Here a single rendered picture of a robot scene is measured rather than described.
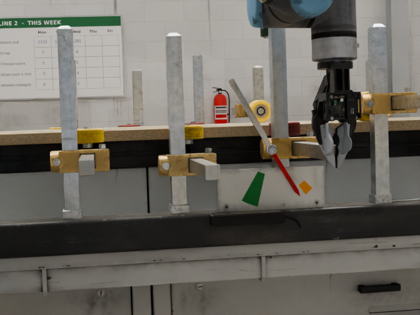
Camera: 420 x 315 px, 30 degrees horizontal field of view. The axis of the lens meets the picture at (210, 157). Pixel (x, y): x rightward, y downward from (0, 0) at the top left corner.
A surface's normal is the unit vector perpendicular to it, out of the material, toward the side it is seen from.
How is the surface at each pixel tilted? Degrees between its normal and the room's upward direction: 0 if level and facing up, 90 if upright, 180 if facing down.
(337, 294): 90
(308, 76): 90
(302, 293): 90
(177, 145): 90
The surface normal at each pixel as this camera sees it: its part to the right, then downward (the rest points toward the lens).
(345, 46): 0.36, 0.02
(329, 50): -0.38, 0.04
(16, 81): 0.10, 0.05
